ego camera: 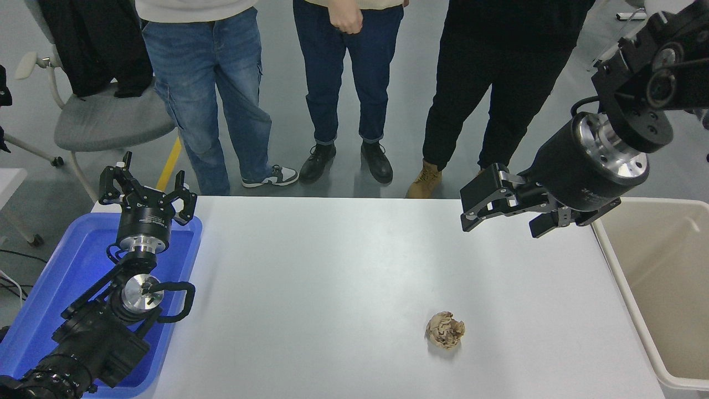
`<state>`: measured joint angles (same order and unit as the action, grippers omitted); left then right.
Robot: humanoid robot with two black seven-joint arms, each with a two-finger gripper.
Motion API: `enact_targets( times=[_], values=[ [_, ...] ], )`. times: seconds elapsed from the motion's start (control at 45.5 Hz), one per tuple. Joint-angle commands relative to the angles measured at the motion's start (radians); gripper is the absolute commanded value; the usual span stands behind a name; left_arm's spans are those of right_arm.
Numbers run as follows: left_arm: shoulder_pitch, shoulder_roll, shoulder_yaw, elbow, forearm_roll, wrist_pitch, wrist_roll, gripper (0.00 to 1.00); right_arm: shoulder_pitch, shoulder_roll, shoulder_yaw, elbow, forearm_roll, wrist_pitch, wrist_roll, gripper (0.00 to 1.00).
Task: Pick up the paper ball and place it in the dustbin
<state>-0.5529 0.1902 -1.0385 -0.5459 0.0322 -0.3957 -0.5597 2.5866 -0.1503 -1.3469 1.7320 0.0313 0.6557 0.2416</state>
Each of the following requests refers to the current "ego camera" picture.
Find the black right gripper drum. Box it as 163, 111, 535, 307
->
523, 114, 649, 212

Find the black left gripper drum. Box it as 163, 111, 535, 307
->
116, 190, 176, 239

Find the tan paper ball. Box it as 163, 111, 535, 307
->
426, 311, 466, 350

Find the person's hand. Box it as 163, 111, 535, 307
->
328, 0, 364, 35

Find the grey office chair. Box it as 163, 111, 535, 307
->
16, 0, 177, 203

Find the blue plastic tray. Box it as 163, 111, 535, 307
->
0, 212, 203, 398

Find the chair leg with castor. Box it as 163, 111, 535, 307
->
0, 132, 64, 168

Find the person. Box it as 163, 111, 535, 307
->
406, 0, 597, 199
292, 0, 409, 185
135, 0, 300, 196

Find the small white side table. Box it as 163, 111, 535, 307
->
0, 168, 44, 248

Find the large pale bin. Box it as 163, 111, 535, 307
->
587, 197, 709, 391

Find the black jacket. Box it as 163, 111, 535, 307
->
38, 0, 153, 99

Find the black garment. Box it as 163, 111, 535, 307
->
0, 65, 13, 154

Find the white chair base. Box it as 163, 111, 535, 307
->
587, 0, 649, 70

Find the black floor cable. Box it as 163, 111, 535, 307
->
0, 249, 49, 265

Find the white floor cable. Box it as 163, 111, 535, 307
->
0, 270, 26, 304

